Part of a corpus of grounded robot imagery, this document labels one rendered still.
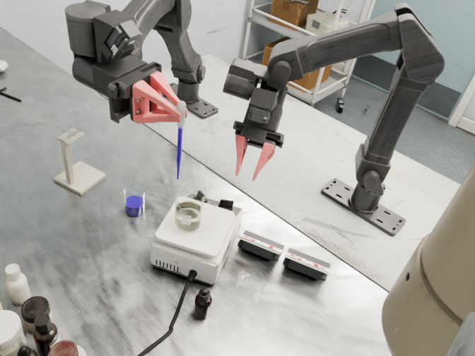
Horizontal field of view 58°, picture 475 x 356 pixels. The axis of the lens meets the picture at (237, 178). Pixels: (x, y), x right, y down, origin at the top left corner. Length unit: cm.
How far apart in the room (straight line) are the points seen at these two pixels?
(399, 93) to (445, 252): 62
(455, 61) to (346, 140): 237
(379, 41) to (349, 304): 48
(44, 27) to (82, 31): 149
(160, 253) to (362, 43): 52
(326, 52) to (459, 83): 282
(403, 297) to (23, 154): 95
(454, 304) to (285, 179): 82
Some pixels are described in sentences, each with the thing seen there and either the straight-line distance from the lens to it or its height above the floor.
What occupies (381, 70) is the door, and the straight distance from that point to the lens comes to 380.
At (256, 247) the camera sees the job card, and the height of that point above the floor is 92.
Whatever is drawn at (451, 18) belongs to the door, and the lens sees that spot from 355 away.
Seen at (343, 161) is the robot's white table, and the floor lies 90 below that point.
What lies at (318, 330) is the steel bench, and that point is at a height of 90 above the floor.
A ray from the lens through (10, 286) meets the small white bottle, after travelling 79.
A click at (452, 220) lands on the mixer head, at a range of 28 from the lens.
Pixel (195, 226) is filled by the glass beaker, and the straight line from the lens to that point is 78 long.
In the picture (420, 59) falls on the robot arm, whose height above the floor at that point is 129.
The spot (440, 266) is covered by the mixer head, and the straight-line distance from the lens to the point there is 29.
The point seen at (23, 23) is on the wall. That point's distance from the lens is 213.
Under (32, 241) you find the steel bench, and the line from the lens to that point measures 92.
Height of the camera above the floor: 157
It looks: 40 degrees down
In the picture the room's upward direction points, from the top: 10 degrees clockwise
